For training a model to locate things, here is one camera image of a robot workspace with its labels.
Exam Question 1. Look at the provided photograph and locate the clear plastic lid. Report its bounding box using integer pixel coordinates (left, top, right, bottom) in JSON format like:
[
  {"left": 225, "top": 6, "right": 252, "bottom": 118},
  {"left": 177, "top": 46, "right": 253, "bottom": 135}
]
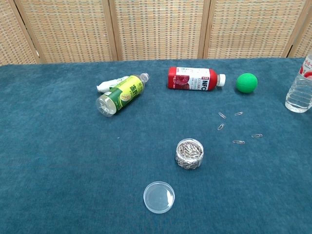
[{"left": 143, "top": 181, "right": 176, "bottom": 215}]

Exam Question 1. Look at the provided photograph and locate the blue table cloth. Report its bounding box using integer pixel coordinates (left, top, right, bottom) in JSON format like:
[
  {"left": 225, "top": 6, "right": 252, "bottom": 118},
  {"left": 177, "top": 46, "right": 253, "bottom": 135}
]
[{"left": 0, "top": 57, "right": 312, "bottom": 234}]

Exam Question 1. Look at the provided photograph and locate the red juice bottle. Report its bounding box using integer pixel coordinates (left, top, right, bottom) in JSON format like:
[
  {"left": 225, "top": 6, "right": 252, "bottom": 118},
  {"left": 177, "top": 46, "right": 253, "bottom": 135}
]
[{"left": 167, "top": 66, "right": 227, "bottom": 92}]

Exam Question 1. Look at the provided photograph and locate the clear jar of paperclips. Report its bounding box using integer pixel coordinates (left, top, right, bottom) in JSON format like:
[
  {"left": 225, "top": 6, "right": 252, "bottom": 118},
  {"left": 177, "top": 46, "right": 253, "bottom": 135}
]
[{"left": 175, "top": 138, "right": 204, "bottom": 170}]

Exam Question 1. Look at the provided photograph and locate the clear water bottle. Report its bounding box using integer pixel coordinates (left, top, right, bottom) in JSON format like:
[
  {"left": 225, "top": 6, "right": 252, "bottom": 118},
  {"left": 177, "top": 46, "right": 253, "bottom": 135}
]
[{"left": 285, "top": 55, "right": 312, "bottom": 114}]

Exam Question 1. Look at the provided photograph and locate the green ball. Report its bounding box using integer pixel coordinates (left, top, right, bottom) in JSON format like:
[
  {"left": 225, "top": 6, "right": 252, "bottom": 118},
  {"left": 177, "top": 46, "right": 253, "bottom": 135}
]
[{"left": 235, "top": 73, "right": 258, "bottom": 94}]

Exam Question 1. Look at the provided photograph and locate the small white plastic bottle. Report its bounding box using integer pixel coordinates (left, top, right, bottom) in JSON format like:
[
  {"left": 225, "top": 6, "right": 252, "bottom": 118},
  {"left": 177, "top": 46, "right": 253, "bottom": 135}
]
[{"left": 96, "top": 76, "right": 130, "bottom": 94}]

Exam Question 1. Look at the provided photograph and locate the woven folding screen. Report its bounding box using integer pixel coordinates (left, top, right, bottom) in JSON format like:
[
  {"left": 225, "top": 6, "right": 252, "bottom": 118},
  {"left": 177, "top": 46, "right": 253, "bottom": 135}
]
[{"left": 0, "top": 0, "right": 312, "bottom": 66}]

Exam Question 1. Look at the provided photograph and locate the green label plastic bottle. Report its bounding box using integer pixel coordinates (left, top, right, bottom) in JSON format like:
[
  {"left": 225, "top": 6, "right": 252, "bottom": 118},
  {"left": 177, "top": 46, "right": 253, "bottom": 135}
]
[{"left": 96, "top": 72, "right": 150, "bottom": 118}]

